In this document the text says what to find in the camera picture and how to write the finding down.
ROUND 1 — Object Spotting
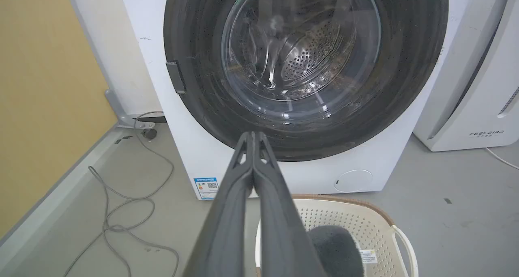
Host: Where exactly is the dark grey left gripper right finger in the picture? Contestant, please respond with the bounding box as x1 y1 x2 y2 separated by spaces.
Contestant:
252 131 327 277

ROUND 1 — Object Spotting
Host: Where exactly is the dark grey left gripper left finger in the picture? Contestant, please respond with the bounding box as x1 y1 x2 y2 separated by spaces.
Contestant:
182 131 255 277

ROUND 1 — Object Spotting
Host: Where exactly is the dark round washer door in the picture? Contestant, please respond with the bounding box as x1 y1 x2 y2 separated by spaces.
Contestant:
163 0 449 162

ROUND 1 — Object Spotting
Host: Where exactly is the white front-load washing machine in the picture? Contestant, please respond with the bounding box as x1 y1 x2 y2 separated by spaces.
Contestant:
118 0 477 200

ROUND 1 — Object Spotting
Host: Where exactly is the blue energy label sticker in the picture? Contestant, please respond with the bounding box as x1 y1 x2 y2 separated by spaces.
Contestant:
193 177 220 200

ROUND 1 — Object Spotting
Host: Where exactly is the dark grey plush item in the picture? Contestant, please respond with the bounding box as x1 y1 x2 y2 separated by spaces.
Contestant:
307 225 364 277

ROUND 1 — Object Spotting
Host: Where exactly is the white perforated laundry basket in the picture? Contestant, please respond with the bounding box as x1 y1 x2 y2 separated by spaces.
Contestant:
255 194 419 277

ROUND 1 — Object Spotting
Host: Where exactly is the grey metal partition foot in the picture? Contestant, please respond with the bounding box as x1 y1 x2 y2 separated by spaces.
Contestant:
105 89 156 130

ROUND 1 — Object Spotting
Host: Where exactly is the white feelbird air appliance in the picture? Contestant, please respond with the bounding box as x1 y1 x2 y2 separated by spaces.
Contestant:
413 0 519 152

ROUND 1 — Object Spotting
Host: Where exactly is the grey power cable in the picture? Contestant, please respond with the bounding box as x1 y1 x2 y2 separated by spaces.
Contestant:
63 111 180 277

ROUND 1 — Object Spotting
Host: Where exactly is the white appliance cord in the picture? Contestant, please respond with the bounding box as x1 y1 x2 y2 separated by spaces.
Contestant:
485 147 519 171

